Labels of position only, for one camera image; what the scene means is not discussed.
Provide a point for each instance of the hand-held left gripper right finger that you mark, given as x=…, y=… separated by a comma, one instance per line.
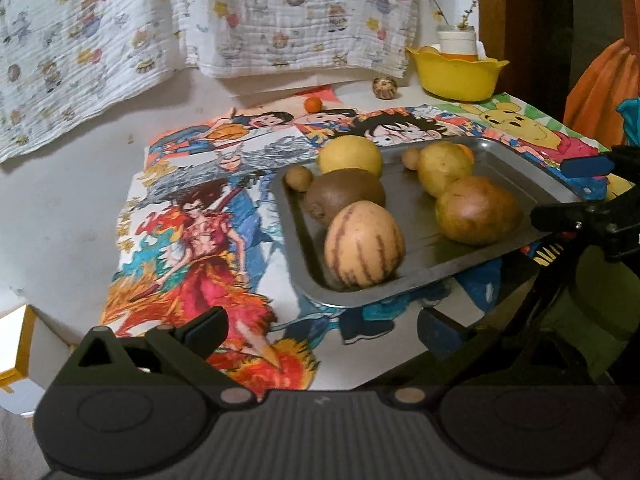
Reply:
x=440, y=332

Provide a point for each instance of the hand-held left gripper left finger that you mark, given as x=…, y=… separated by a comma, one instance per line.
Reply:
x=207, y=327

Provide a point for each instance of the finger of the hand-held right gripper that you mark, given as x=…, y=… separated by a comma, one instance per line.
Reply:
x=582, y=166
x=555, y=217

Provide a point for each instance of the brown orange mango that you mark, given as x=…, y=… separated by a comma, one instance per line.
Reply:
x=477, y=210

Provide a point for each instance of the metal baking tray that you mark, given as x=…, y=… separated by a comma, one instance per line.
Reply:
x=420, y=255

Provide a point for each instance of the small orange tangerine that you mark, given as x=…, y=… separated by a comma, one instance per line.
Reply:
x=468, y=151

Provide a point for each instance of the striped pepino melon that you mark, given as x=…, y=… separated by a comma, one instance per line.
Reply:
x=362, y=245

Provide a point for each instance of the yellow potato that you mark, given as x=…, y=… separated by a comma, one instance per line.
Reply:
x=442, y=167

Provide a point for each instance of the brown longan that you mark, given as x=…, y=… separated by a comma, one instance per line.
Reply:
x=299, y=179
x=412, y=158

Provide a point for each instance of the brown kiwi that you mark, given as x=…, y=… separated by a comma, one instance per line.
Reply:
x=345, y=192

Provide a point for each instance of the yellow lemon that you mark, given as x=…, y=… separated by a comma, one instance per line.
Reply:
x=350, y=156

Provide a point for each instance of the person's grey green clothing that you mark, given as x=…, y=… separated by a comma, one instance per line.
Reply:
x=605, y=290

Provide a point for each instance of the orange cloth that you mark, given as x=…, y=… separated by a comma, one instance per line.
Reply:
x=600, y=85

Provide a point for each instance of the cartoon printed table mat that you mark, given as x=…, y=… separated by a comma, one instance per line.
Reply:
x=200, y=240

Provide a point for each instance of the yellow plastic bowl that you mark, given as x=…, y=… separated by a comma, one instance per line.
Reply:
x=457, y=77

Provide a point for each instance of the dark wooden door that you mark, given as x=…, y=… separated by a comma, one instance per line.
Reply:
x=530, y=10

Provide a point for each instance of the white jar with twigs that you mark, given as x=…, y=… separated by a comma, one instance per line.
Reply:
x=456, y=42

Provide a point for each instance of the yellow edged white box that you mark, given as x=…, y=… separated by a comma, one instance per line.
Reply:
x=15, y=345

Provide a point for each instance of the striped brown round nut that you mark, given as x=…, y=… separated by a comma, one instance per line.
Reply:
x=385, y=86

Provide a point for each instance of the small orange kumquat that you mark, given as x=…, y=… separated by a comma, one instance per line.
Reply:
x=312, y=105

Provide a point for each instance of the white cartoon printed blanket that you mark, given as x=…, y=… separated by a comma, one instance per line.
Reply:
x=300, y=10
x=75, y=50

